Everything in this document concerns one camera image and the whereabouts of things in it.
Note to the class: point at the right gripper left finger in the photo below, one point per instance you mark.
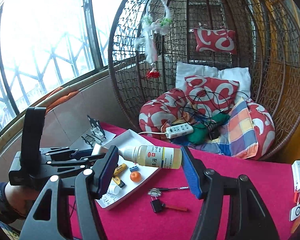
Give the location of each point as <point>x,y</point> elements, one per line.
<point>62,199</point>

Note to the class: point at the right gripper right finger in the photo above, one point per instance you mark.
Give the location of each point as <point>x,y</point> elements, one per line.
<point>235,199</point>

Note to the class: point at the white pill bottle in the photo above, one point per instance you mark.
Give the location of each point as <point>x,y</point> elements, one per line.
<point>114,189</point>

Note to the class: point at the dark red bar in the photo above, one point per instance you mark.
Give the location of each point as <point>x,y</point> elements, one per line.
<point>173,207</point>

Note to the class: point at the black gel pen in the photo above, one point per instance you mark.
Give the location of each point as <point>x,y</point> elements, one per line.
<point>164,189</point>

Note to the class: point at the orange tangerine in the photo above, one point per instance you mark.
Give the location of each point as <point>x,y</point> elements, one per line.
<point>135,176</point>

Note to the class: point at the cartoon sticker badge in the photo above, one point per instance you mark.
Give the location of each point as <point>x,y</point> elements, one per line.
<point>154,192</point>

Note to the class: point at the black power adapter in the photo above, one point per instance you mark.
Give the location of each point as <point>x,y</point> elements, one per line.
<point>157,205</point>

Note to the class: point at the clear liquid medicine bottle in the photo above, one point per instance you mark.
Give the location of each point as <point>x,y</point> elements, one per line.
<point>153,156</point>

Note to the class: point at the person left forearm sleeve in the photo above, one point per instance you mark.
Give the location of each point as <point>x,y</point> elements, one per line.
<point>8,215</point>

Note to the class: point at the person left hand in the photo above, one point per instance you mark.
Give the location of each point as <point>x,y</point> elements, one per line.
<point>19,196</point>

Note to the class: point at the white paper sheet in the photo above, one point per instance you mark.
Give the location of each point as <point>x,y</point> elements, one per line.
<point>79,144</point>

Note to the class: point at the white cardboard tray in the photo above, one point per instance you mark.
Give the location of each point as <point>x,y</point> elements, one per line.
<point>116,195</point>

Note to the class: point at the white device box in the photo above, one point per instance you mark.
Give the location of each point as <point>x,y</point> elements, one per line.
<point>296,175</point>

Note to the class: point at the black cat phone stand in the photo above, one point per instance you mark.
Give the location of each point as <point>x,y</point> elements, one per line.
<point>96,128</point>

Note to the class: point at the plaid checkered cushion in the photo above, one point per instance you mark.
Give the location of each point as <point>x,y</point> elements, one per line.
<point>248,134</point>

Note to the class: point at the orange cloth on sill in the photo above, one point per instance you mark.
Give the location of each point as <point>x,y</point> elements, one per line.
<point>60,99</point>

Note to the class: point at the pink tablecloth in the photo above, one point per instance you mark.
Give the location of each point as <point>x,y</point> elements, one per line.
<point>134,218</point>

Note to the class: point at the green cloth bag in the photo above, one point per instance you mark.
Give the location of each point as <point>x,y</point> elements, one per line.
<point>202,129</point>

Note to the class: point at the white power strip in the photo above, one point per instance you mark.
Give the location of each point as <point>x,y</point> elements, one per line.
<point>174,131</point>

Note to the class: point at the red white square pillow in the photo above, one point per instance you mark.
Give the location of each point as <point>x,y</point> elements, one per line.
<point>210,95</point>

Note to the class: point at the red white round cushion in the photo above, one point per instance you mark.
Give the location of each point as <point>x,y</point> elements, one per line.
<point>158,115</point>

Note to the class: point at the window with lattice grille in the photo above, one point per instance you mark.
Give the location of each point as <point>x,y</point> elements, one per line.
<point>45,44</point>

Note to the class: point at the small red hanging pillow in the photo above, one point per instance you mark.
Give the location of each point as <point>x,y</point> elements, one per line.
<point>221,40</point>

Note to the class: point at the wicker egg chair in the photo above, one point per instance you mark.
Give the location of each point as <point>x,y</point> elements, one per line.
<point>267,42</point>

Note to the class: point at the white square wireless pad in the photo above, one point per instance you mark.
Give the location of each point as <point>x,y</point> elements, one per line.
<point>294,212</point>

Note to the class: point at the black frame eyeglasses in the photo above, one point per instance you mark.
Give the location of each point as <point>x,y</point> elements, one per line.
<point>90,140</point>

